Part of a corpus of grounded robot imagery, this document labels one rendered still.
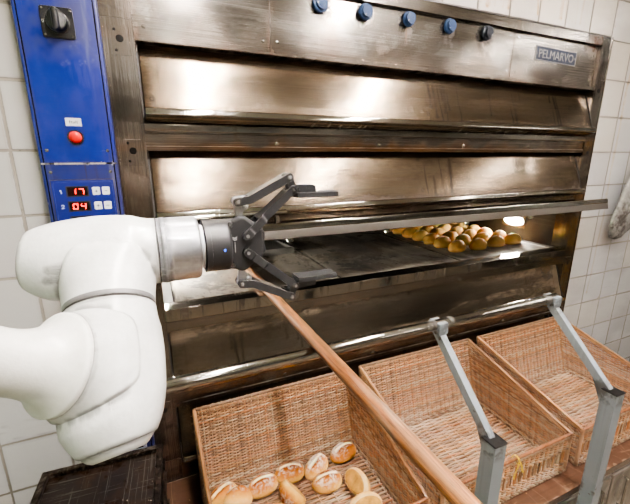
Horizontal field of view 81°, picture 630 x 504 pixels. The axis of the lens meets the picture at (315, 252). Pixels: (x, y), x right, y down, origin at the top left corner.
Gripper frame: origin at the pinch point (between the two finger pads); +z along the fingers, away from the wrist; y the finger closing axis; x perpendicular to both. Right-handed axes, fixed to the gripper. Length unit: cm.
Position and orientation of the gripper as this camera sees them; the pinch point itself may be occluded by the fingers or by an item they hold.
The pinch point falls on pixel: (327, 234)
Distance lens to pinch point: 61.5
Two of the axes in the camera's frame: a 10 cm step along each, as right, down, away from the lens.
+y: 0.0, 9.7, 2.6
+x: 4.1, 2.3, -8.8
